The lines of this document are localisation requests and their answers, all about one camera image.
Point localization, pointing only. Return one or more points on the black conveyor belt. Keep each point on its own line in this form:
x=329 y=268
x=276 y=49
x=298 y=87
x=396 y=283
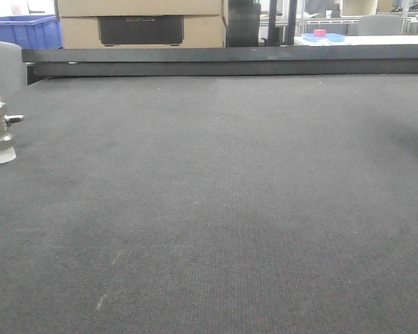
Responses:
x=212 y=205

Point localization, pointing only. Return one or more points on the lower cardboard box black print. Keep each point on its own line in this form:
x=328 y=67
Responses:
x=198 y=32

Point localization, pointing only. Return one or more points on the upper cardboard box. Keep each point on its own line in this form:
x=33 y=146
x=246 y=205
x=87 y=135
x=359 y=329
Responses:
x=95 y=8

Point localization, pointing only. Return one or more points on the black cabinet background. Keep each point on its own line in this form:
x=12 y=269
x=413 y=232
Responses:
x=243 y=23

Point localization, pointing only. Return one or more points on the blue tray on table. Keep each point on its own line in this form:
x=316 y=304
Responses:
x=332 y=37

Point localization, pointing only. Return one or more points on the red tape roll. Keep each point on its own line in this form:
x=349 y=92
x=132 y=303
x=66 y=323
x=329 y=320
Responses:
x=319 y=33

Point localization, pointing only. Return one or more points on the white table background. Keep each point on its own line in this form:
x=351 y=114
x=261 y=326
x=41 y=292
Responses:
x=364 y=40

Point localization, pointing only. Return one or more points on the grey office chair background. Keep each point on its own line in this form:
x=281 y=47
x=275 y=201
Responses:
x=378 y=24

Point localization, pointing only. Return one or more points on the blue plastic crate background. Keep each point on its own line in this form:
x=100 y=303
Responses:
x=31 y=31

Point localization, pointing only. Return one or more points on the black conveyor end rail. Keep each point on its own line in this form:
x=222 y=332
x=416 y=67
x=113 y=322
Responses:
x=224 y=62

